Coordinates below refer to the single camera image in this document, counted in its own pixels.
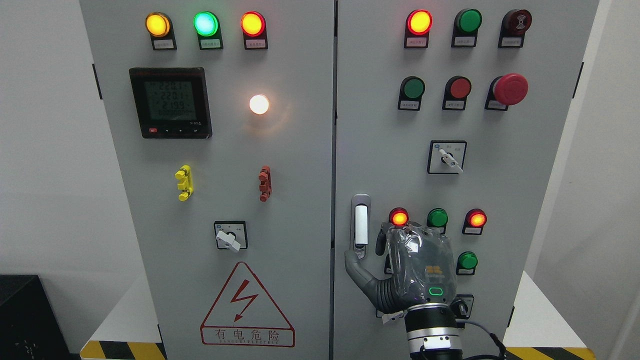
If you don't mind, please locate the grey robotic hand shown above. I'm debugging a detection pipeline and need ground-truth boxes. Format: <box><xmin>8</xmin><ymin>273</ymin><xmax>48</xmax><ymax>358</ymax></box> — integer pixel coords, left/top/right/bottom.
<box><xmin>344</xmin><ymin>222</ymin><xmax>457</xmax><ymax>313</ymax></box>

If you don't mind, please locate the silver door handle lock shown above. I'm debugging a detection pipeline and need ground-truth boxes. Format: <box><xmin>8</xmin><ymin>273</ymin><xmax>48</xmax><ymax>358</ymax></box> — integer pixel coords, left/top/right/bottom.
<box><xmin>350</xmin><ymin>193</ymin><xmax>371</xmax><ymax>260</ymax></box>

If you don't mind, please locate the right grey cabinet door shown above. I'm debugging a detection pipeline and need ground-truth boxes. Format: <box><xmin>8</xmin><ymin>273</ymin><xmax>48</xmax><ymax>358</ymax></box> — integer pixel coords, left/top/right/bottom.
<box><xmin>333</xmin><ymin>0</ymin><xmax>599</xmax><ymax>360</ymax></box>

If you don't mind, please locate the grey cabinet door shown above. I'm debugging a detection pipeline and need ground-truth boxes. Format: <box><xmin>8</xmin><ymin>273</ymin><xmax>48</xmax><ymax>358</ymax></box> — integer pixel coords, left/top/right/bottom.
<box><xmin>80</xmin><ymin>0</ymin><xmax>334</xmax><ymax>360</ymax></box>
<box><xmin>333</xmin><ymin>0</ymin><xmax>599</xmax><ymax>360</ymax></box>

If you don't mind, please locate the left grey cabinet door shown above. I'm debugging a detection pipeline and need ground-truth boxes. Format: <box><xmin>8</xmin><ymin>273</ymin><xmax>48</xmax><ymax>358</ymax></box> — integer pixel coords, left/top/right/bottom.
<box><xmin>80</xmin><ymin>0</ymin><xmax>334</xmax><ymax>360</ymax></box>

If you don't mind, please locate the green push button lower right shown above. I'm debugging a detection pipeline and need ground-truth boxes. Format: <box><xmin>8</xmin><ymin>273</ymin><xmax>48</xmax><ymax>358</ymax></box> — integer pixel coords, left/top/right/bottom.
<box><xmin>455</xmin><ymin>251</ymin><xmax>479</xmax><ymax>276</ymax></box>

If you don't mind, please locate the green indicator middle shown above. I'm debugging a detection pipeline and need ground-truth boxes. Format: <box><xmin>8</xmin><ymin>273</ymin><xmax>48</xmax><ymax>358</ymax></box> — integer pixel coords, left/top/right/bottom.
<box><xmin>426</xmin><ymin>207</ymin><xmax>450</xmax><ymax>234</ymax></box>

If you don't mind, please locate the red lit light middle left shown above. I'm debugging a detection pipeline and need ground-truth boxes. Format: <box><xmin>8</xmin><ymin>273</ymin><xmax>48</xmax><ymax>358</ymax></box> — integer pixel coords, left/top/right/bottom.
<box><xmin>388</xmin><ymin>207</ymin><xmax>409</xmax><ymax>228</ymax></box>

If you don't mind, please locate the red lit light middle right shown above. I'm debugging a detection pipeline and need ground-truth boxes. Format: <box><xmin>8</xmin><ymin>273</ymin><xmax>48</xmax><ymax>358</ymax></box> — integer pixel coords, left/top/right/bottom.
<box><xmin>461</xmin><ymin>208</ymin><xmax>488</xmax><ymax>235</ymax></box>

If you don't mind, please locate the white platform hazard striped base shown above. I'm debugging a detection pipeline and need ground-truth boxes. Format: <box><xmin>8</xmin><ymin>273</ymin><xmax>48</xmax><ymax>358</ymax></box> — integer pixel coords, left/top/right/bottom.
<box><xmin>79</xmin><ymin>273</ymin><xmax>595</xmax><ymax>360</ymax></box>

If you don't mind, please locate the green push button upper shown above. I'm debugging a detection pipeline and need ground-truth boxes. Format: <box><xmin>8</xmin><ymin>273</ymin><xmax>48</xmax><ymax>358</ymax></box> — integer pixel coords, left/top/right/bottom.
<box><xmin>397</xmin><ymin>76</ymin><xmax>425</xmax><ymax>111</ymax></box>

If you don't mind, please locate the red push button upper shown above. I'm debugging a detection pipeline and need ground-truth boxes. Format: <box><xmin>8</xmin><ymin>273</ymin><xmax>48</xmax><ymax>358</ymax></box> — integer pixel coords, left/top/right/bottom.
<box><xmin>441</xmin><ymin>75</ymin><xmax>473</xmax><ymax>111</ymax></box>

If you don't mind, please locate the red terminal connector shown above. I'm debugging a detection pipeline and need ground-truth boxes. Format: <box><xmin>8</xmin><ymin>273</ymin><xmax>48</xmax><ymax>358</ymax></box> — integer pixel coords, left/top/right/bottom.
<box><xmin>258</xmin><ymin>165</ymin><xmax>272</xmax><ymax>202</ymax></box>

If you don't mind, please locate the red electric hazard warning sign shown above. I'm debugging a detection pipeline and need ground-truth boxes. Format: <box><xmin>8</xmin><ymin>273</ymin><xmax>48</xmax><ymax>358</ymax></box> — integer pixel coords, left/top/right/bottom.
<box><xmin>199</xmin><ymin>261</ymin><xmax>296</xmax><ymax>347</ymax></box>

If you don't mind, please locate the red emergency stop button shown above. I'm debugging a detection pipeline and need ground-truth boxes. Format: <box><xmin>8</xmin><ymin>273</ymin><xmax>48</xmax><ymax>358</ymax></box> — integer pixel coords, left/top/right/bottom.
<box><xmin>484</xmin><ymin>73</ymin><xmax>530</xmax><ymax>112</ymax></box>

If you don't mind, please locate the white lit indicator light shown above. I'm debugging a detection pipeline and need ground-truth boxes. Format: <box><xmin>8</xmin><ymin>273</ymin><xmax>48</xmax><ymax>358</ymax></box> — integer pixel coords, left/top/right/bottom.
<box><xmin>248</xmin><ymin>94</ymin><xmax>270</xmax><ymax>116</ymax></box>

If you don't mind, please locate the red lit light top right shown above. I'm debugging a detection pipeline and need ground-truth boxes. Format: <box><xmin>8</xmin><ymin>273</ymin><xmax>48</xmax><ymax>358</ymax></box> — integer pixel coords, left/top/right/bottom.
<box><xmin>404</xmin><ymin>9</ymin><xmax>434</xmax><ymax>49</ymax></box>

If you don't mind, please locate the green indicator top right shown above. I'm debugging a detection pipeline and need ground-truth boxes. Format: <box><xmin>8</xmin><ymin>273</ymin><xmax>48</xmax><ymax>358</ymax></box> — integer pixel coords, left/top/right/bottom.
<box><xmin>451</xmin><ymin>8</ymin><xmax>483</xmax><ymax>48</ymax></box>

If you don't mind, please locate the yellow terminal connector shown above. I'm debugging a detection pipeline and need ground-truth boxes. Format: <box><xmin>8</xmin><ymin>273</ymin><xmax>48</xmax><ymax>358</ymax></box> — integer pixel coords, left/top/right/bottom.
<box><xmin>174</xmin><ymin>164</ymin><xmax>194</xmax><ymax>202</ymax></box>

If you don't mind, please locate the dark red buzzer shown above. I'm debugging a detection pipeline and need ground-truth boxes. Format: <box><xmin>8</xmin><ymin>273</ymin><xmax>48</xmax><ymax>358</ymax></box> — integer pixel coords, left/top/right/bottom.
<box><xmin>498</xmin><ymin>9</ymin><xmax>533</xmax><ymax>48</ymax></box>

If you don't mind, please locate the red lit indicator light left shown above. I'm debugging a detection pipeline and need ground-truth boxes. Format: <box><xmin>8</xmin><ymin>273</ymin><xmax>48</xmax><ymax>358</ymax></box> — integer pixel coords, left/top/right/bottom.
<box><xmin>240</xmin><ymin>11</ymin><xmax>268</xmax><ymax>50</ymax></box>

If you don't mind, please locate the black digital power meter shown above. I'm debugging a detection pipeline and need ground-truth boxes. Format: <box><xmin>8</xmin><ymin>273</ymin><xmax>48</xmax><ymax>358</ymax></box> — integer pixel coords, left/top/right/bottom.
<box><xmin>129</xmin><ymin>67</ymin><xmax>213</xmax><ymax>139</ymax></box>

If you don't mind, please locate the green lit indicator light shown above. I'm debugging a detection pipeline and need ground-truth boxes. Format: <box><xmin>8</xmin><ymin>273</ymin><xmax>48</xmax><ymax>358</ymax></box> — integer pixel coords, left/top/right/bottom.
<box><xmin>193</xmin><ymin>11</ymin><xmax>224</xmax><ymax>50</ymax></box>

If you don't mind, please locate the yellow indicator light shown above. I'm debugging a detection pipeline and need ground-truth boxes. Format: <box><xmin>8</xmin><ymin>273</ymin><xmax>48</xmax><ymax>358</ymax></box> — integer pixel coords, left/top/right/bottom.
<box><xmin>145</xmin><ymin>12</ymin><xmax>178</xmax><ymax>51</ymax></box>

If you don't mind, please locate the black box lower left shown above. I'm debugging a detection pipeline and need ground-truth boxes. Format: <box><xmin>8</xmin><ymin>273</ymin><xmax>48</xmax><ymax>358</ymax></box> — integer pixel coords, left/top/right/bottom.
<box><xmin>0</xmin><ymin>275</ymin><xmax>71</xmax><ymax>360</ymax></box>

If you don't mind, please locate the black rotary knob switch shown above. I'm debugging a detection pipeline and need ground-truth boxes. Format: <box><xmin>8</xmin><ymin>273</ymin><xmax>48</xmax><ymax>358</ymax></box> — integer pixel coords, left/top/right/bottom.
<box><xmin>450</xmin><ymin>294</ymin><xmax>475</xmax><ymax>330</ymax></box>

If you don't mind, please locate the lower white selector switch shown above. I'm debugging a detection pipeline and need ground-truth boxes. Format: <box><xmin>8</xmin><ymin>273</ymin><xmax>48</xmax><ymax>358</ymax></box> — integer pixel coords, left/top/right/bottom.
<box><xmin>375</xmin><ymin>310</ymin><xmax>406</xmax><ymax>326</ymax></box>

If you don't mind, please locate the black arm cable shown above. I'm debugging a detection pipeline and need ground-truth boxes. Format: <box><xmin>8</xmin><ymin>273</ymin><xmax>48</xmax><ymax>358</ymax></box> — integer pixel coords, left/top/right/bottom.
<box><xmin>454</xmin><ymin>319</ymin><xmax>509</xmax><ymax>360</ymax></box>

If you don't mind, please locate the upper right selector switch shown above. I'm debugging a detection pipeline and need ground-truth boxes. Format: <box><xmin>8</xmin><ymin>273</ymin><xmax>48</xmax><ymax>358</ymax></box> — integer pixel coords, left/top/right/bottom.
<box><xmin>427</xmin><ymin>140</ymin><xmax>467</xmax><ymax>174</ymax></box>

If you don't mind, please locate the left door selector switch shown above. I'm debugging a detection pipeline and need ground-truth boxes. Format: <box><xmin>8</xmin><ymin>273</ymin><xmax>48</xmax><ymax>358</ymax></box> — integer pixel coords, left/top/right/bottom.
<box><xmin>213</xmin><ymin>220</ymin><xmax>249</xmax><ymax>253</ymax></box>

